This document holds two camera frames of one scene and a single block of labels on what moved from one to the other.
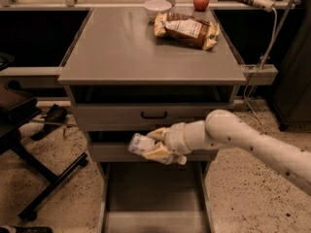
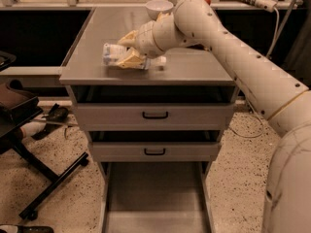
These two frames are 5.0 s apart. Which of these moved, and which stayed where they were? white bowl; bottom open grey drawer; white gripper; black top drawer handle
Moved: white gripper
Stayed: black top drawer handle; white bowl; bottom open grey drawer
